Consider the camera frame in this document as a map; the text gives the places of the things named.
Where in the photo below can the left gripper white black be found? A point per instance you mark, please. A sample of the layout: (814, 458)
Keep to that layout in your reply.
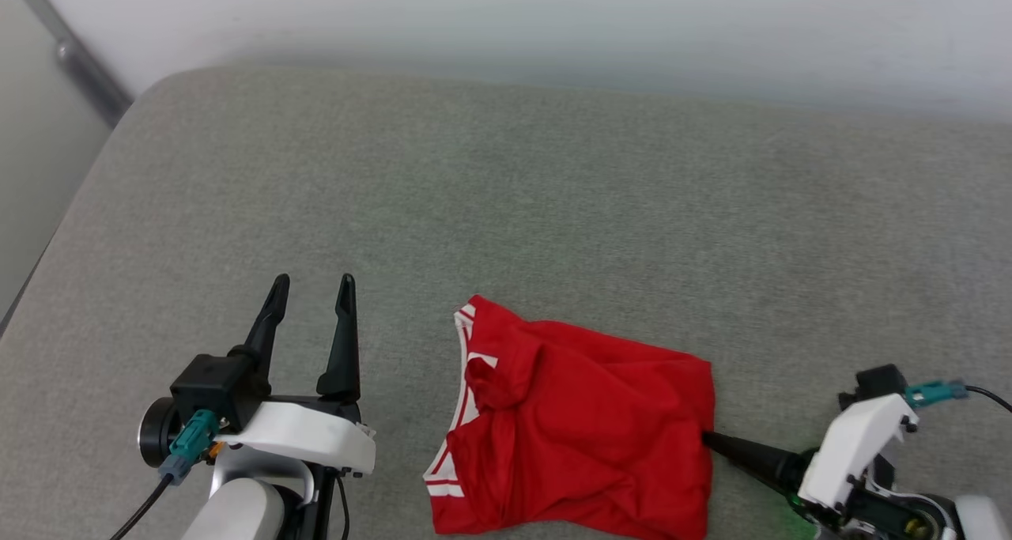
(308, 437)

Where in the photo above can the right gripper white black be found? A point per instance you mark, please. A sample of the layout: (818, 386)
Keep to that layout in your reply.
(850, 453)

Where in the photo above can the red and white basketball jersey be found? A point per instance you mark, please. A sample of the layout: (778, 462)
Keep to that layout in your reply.
(585, 429)

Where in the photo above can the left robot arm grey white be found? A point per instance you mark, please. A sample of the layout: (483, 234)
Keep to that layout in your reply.
(237, 512)

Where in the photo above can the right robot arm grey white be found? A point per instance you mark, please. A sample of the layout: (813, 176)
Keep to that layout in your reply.
(984, 520)

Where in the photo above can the grey fabric sofa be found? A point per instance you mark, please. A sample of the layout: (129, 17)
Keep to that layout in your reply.
(553, 192)

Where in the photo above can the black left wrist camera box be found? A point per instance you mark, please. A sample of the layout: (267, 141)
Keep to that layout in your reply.
(213, 386)

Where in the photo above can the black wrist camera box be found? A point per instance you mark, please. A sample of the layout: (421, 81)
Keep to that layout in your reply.
(874, 382)
(213, 386)

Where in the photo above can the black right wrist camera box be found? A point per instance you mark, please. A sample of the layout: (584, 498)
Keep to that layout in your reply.
(874, 382)

